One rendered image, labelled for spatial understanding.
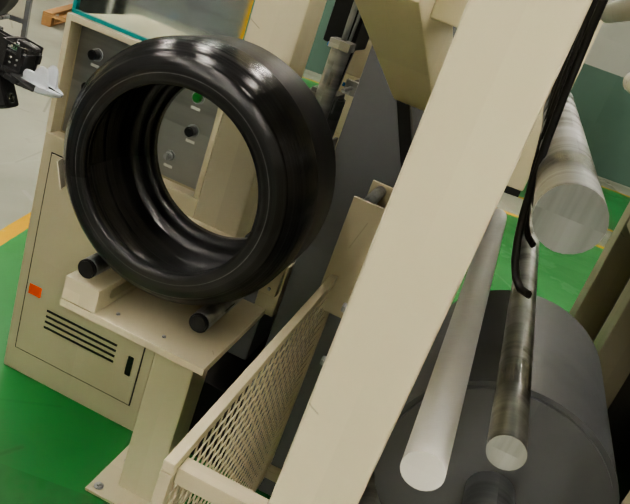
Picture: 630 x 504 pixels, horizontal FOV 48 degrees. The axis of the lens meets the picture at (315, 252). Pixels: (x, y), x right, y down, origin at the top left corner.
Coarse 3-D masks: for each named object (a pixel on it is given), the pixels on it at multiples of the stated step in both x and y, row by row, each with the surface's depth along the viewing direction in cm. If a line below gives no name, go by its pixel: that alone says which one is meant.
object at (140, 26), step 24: (96, 0) 204; (120, 0) 202; (144, 0) 199; (168, 0) 197; (192, 0) 195; (216, 0) 193; (240, 0) 191; (120, 24) 204; (144, 24) 201; (168, 24) 199; (192, 24) 197; (216, 24) 195; (240, 24) 193
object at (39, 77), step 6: (42, 66) 151; (24, 72) 153; (30, 72) 152; (36, 72) 152; (42, 72) 152; (24, 78) 153; (30, 78) 153; (36, 78) 152; (42, 78) 152; (36, 84) 153; (42, 84) 153; (36, 90) 152; (42, 90) 152; (48, 90) 153; (48, 96) 154; (54, 96) 153; (60, 96) 154
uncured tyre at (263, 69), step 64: (128, 64) 135; (192, 64) 131; (256, 64) 134; (128, 128) 166; (256, 128) 130; (320, 128) 144; (128, 192) 170; (320, 192) 142; (128, 256) 147; (192, 256) 171; (256, 256) 138
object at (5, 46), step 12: (0, 36) 153; (12, 36) 154; (0, 48) 151; (12, 48) 152; (24, 48) 152; (36, 48) 154; (0, 60) 152; (12, 60) 153; (24, 60) 152; (36, 60) 156; (0, 72) 153; (12, 72) 153
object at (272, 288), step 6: (198, 222) 182; (204, 228) 181; (210, 228) 181; (222, 234) 180; (282, 276) 178; (270, 282) 179; (276, 282) 179; (264, 288) 180; (270, 288) 179; (276, 288) 179; (270, 294) 180; (276, 294) 180
